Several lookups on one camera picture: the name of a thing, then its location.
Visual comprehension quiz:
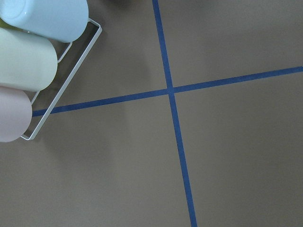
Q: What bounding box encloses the blue cup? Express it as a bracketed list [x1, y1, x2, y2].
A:
[0, 0, 89, 43]

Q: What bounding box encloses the white cup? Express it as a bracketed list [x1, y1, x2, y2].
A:
[0, 28, 58, 92]

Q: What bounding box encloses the pink cup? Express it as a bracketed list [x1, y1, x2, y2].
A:
[0, 87, 32, 142]

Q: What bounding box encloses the white wire cup rack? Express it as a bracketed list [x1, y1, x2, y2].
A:
[21, 18, 102, 140]

